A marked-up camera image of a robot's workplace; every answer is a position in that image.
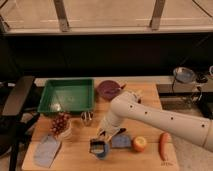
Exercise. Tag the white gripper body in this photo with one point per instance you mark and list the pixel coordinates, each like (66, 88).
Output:
(110, 124)

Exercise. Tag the black handled brush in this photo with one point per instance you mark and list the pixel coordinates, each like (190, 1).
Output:
(101, 137)

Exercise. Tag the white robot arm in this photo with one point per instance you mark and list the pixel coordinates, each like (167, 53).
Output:
(196, 130)

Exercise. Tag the blue plastic cup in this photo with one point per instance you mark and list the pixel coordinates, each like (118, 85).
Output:
(100, 150)

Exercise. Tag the small metal cup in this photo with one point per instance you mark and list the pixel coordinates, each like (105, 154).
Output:
(87, 117)

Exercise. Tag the blue sponge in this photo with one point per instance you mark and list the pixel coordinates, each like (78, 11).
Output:
(121, 141)

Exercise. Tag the yellow red apple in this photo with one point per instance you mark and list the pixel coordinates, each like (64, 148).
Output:
(139, 143)

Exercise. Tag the white bowl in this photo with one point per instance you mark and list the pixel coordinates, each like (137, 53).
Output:
(65, 133)

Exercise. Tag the green plastic tray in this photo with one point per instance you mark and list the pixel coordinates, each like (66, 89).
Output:
(75, 96)

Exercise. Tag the red grapes bunch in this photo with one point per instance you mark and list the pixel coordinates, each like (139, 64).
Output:
(59, 123)

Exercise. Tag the orange carrot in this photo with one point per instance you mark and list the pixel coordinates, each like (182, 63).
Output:
(162, 145)

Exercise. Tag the wooden cutting board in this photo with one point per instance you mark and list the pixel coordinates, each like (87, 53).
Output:
(74, 152)

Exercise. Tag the grey blue cloth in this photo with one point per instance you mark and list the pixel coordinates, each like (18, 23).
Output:
(46, 151)

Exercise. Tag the metal bowl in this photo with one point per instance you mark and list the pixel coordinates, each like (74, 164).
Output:
(184, 75)

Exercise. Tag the black chair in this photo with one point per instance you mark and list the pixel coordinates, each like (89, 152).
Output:
(12, 129)

